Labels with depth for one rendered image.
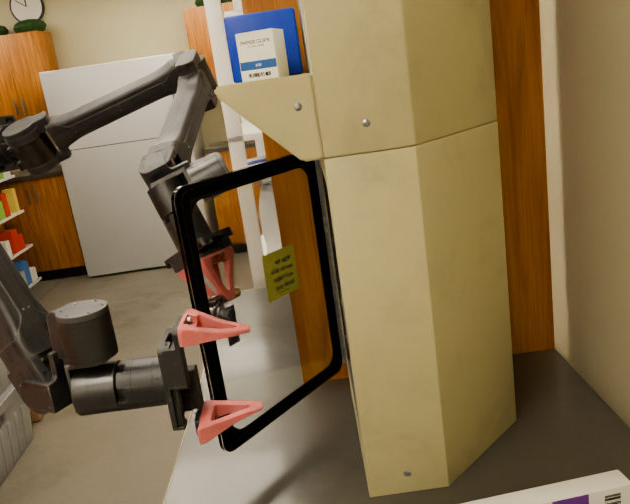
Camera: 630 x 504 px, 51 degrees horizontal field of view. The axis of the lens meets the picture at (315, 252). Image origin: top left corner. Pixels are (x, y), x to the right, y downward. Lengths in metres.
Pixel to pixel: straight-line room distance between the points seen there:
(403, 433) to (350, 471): 0.14
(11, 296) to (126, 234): 5.18
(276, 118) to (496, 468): 0.57
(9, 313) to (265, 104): 0.38
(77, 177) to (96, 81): 0.83
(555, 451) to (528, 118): 0.56
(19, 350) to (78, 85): 5.17
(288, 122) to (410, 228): 0.20
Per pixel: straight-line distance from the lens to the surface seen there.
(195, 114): 1.26
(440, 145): 0.84
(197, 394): 0.80
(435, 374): 0.89
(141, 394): 0.77
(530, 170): 1.24
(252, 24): 0.97
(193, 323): 0.76
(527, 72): 1.22
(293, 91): 0.78
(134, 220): 5.97
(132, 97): 1.47
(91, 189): 6.01
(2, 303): 0.84
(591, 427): 1.11
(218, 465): 1.10
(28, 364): 0.83
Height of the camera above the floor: 1.51
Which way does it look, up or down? 15 degrees down
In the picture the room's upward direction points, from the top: 8 degrees counter-clockwise
